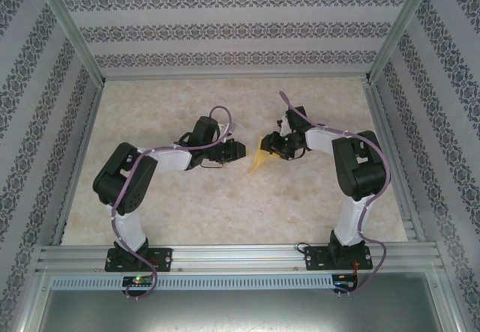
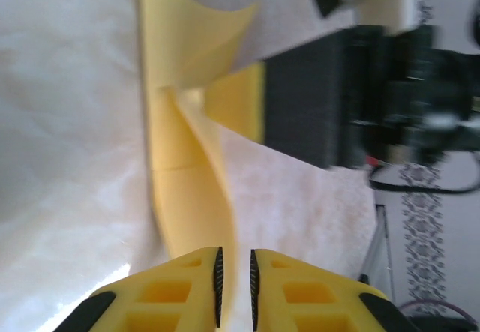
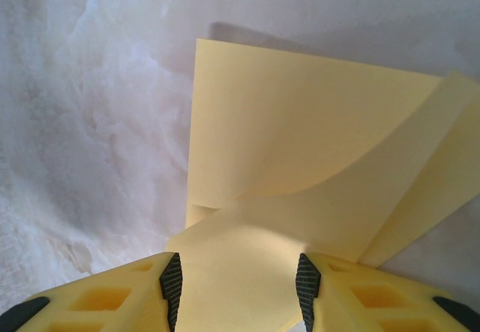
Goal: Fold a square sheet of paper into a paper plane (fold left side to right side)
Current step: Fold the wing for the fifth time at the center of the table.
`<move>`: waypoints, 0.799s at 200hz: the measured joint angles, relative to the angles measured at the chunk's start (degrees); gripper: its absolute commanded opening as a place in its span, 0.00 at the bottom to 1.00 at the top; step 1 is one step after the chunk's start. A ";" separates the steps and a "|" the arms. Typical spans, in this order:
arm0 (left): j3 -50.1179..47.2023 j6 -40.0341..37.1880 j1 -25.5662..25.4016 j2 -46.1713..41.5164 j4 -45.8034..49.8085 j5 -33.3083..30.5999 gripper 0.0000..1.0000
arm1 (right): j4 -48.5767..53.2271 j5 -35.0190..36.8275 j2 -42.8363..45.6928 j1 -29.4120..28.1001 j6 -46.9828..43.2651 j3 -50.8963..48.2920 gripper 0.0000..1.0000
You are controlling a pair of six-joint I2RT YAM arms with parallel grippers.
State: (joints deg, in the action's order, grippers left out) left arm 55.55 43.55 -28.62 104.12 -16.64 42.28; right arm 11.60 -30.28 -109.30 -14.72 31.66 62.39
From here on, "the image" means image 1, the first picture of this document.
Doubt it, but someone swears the yellow paper sheet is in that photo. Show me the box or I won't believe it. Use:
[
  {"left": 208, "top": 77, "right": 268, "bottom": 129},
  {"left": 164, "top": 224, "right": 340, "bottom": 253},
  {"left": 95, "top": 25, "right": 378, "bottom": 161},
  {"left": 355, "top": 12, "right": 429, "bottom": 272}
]
[{"left": 247, "top": 135, "right": 281, "bottom": 177}]

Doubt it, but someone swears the grey metal sheet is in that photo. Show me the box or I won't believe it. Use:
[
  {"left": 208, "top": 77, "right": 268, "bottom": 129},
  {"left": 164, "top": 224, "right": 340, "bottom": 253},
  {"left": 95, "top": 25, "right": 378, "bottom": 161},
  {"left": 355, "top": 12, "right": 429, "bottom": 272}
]
[{"left": 22, "top": 271, "right": 462, "bottom": 332}]

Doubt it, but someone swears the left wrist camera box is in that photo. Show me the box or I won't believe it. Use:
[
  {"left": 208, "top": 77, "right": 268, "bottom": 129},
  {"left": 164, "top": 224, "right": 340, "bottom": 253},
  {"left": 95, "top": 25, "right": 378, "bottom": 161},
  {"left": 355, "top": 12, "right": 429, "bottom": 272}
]
[{"left": 218, "top": 121, "right": 237, "bottom": 140}]

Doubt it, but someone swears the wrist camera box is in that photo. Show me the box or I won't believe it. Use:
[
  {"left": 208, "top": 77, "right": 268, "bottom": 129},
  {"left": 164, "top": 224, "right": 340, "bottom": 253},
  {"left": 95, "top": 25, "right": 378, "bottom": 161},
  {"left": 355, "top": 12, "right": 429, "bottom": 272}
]
[
  {"left": 218, "top": 121, "right": 237, "bottom": 140},
  {"left": 276, "top": 115, "right": 293, "bottom": 135}
]

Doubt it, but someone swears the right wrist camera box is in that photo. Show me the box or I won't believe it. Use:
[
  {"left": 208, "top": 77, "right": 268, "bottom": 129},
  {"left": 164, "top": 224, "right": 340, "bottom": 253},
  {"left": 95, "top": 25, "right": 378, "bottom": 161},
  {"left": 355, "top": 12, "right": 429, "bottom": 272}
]
[{"left": 276, "top": 115, "right": 293, "bottom": 135}]

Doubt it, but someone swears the aluminium side rail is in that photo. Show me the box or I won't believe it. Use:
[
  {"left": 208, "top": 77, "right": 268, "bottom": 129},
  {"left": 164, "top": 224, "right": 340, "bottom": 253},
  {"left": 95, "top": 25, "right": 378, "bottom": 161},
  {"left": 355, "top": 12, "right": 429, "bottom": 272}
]
[
  {"left": 50, "top": 80, "right": 106, "bottom": 247},
  {"left": 361, "top": 79, "right": 428, "bottom": 243}
]

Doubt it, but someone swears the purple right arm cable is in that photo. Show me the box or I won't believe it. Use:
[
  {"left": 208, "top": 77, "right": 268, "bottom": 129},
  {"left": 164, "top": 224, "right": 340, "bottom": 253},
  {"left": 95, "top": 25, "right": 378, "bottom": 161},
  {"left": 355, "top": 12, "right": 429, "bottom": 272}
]
[{"left": 278, "top": 90, "right": 392, "bottom": 298}]

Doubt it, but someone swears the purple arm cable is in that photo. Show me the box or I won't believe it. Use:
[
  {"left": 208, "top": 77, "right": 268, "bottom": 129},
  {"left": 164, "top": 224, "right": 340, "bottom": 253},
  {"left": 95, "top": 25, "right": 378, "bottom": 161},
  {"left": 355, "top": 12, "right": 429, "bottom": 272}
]
[
  {"left": 111, "top": 106, "right": 236, "bottom": 300},
  {"left": 278, "top": 90, "right": 392, "bottom": 298}
]

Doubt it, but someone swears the long aluminium base rail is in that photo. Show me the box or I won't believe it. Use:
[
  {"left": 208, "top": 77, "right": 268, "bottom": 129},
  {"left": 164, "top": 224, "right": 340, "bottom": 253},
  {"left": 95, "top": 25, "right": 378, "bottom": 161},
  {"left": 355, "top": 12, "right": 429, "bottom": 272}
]
[{"left": 35, "top": 244, "right": 447, "bottom": 273}]

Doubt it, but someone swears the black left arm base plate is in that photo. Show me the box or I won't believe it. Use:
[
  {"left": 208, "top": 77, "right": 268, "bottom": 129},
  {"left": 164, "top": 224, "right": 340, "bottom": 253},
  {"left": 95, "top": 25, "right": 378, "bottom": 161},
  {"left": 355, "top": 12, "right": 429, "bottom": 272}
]
[{"left": 104, "top": 247, "right": 173, "bottom": 273}]

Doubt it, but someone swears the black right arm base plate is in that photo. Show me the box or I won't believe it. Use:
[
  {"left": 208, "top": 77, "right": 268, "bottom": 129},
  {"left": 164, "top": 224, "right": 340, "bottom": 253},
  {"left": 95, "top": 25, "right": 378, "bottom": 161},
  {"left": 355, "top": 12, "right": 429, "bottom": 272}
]
[{"left": 304, "top": 245, "right": 373, "bottom": 272}]

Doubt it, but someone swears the grey slotted cable duct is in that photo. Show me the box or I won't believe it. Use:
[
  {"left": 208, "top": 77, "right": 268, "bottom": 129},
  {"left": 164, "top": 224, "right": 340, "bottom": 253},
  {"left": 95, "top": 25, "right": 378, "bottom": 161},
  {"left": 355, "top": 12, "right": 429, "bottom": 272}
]
[{"left": 50, "top": 274, "right": 335, "bottom": 291}]

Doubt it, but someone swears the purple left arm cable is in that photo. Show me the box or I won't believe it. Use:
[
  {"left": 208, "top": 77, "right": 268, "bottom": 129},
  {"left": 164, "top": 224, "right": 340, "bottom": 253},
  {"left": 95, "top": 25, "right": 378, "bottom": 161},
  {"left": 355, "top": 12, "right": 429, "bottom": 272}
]
[{"left": 111, "top": 106, "right": 236, "bottom": 300}]

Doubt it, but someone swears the aluminium frame post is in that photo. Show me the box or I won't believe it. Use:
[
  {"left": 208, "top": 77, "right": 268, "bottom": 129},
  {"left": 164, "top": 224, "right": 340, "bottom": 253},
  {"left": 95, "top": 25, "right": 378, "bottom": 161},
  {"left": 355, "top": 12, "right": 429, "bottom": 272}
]
[
  {"left": 367, "top": 0, "right": 440, "bottom": 84},
  {"left": 31, "top": 0, "right": 106, "bottom": 85}
]

